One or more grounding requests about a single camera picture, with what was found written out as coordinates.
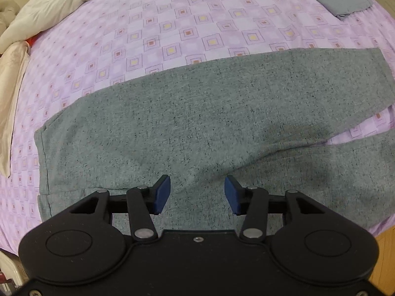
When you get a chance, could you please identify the cream white duvet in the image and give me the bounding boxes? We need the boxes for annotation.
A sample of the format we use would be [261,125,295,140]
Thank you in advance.
[1,0,89,53]

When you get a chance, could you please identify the grey speckled pants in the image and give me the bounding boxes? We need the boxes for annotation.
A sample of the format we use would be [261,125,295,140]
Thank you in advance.
[35,48,394,230]

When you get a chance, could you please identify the beige pillow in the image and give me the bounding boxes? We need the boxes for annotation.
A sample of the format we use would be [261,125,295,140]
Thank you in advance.
[0,41,30,177]

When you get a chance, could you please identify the purple patterned bed sheet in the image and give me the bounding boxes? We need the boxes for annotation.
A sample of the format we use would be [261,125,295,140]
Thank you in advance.
[1,0,394,253]

